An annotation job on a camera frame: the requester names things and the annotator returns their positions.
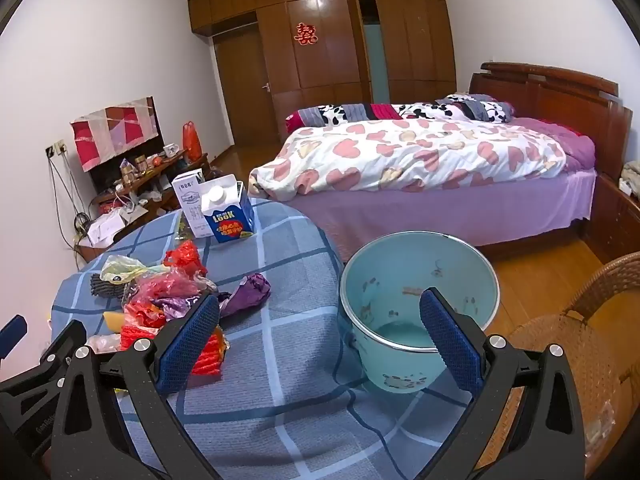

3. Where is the blue plaid tablecloth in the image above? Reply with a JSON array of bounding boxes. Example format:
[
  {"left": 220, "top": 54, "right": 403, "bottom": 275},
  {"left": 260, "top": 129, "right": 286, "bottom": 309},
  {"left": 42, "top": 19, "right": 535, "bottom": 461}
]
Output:
[{"left": 50, "top": 199, "right": 481, "bottom": 480}]

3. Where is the white milk carton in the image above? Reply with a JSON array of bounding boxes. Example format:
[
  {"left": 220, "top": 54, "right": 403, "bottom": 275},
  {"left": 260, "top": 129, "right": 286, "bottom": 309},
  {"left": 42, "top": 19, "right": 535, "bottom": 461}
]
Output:
[{"left": 171, "top": 170, "right": 211, "bottom": 238}]

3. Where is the purple wrapper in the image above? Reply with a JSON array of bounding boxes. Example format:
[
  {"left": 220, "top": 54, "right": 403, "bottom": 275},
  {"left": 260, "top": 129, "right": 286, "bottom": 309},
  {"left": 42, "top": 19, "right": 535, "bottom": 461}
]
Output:
[{"left": 219, "top": 273, "right": 272, "bottom": 318}]

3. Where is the wooden bed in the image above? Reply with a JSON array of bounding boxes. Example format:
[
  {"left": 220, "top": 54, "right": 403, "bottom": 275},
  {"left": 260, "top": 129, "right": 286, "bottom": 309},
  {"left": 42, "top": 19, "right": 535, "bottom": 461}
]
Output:
[{"left": 250, "top": 62, "right": 633, "bottom": 261}]

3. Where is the pink red plastic bag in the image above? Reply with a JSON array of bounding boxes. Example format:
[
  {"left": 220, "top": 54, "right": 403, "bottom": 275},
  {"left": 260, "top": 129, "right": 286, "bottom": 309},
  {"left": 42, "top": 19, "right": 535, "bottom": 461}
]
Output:
[{"left": 125, "top": 267, "right": 218, "bottom": 330}]

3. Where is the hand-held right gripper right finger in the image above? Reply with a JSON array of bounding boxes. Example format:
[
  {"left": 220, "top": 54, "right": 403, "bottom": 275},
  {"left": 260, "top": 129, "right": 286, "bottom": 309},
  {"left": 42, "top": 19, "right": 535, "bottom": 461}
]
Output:
[{"left": 419, "top": 287, "right": 587, "bottom": 480}]

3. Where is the orange plastic bag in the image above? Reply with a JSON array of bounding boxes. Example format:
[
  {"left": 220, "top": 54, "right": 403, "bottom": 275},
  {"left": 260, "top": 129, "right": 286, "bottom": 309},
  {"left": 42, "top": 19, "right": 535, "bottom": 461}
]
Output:
[{"left": 182, "top": 121, "right": 203, "bottom": 163}]

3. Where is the wooden nightstand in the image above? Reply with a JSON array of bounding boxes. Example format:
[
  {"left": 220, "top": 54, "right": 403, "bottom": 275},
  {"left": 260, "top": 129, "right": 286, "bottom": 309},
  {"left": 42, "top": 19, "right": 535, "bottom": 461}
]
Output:
[{"left": 585, "top": 172, "right": 640, "bottom": 266}]

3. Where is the wooden television stand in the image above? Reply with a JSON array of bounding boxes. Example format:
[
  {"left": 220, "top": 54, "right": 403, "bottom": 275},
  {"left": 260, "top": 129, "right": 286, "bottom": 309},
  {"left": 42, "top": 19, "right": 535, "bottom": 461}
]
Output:
[{"left": 75, "top": 150, "right": 211, "bottom": 261}]

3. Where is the red foam net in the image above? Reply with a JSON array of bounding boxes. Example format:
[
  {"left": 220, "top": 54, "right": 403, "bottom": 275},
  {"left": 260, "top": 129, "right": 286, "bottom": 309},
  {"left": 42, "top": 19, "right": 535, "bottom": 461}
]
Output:
[{"left": 120, "top": 325, "right": 229, "bottom": 377}]

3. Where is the black television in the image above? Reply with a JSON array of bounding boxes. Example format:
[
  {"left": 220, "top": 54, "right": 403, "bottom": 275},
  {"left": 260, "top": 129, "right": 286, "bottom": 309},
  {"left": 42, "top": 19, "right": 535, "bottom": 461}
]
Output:
[{"left": 87, "top": 97, "right": 163, "bottom": 196}]

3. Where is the wooden wardrobe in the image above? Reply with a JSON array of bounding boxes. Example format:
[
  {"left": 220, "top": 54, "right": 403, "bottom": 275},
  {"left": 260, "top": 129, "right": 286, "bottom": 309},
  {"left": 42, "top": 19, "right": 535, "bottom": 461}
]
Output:
[{"left": 187, "top": 0, "right": 457, "bottom": 146}]

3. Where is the brown wicker chair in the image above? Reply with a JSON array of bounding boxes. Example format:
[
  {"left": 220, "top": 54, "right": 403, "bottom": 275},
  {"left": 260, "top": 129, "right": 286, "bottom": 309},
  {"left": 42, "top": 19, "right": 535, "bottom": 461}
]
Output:
[{"left": 470, "top": 252, "right": 640, "bottom": 480}]

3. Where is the wooden door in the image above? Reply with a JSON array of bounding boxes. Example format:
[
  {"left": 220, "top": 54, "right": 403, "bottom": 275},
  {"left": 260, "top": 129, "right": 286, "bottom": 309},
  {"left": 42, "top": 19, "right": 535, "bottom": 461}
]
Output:
[{"left": 212, "top": 27, "right": 281, "bottom": 146}]

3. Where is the heart print duvet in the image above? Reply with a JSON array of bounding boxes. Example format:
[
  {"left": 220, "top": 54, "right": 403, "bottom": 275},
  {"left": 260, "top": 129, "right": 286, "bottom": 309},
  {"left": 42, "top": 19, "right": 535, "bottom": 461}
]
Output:
[{"left": 248, "top": 121, "right": 567, "bottom": 196}]

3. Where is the purple bed sheet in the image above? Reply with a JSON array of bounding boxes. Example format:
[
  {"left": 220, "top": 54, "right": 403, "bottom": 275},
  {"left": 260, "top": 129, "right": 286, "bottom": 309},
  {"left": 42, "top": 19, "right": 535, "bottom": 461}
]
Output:
[{"left": 280, "top": 117, "right": 598, "bottom": 261}]

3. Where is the blue milk carton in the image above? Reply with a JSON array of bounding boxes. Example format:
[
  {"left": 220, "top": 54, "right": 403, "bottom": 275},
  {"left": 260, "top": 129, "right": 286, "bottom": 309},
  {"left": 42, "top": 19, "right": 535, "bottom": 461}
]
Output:
[{"left": 200, "top": 174, "right": 256, "bottom": 245}]

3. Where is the clear plastic bag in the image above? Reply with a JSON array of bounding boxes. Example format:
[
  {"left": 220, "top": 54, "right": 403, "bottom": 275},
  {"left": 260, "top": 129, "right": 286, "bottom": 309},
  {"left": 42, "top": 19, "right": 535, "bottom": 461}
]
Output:
[{"left": 585, "top": 400, "right": 617, "bottom": 456}]

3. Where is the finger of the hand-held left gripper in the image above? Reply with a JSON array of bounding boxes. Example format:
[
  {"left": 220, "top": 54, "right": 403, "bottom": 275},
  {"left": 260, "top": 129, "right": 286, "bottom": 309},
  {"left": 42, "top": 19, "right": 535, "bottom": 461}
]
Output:
[
  {"left": 0, "top": 314, "right": 28, "bottom": 361},
  {"left": 0, "top": 320, "right": 88, "bottom": 401}
]

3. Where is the striped cow print blanket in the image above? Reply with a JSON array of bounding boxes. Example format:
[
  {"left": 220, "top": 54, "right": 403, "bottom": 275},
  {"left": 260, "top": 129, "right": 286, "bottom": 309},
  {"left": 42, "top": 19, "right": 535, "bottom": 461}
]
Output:
[{"left": 285, "top": 93, "right": 516, "bottom": 133}]

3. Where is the beige clothes pile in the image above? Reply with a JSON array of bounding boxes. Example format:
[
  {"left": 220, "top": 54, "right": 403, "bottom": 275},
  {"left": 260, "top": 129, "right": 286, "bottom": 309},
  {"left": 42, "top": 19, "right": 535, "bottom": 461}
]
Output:
[{"left": 619, "top": 160, "right": 640, "bottom": 193}]

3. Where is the light blue metal bin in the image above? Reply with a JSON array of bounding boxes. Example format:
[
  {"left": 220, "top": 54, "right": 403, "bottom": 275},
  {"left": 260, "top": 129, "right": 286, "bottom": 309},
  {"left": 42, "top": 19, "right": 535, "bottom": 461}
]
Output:
[{"left": 339, "top": 231, "right": 501, "bottom": 395}]

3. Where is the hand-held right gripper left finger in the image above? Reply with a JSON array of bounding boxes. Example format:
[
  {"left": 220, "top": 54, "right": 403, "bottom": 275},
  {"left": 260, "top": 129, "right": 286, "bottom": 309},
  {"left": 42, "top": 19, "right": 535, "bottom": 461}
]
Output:
[{"left": 50, "top": 294, "right": 221, "bottom": 480}]

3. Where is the white paper sheet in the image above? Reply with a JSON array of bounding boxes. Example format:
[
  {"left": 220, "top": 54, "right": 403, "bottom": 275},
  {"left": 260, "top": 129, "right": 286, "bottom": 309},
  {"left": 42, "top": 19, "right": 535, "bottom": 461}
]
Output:
[{"left": 85, "top": 210, "right": 128, "bottom": 248}]

